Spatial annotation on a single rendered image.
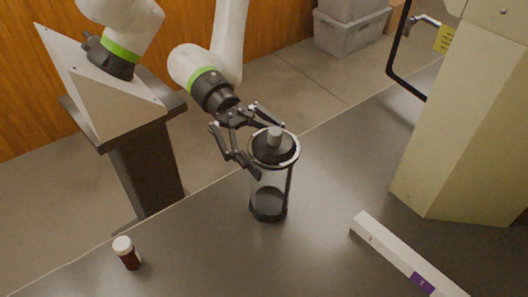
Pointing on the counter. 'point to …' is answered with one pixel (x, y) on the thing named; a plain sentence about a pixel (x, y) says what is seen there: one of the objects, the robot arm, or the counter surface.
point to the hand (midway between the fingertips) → (271, 158)
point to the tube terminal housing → (473, 124)
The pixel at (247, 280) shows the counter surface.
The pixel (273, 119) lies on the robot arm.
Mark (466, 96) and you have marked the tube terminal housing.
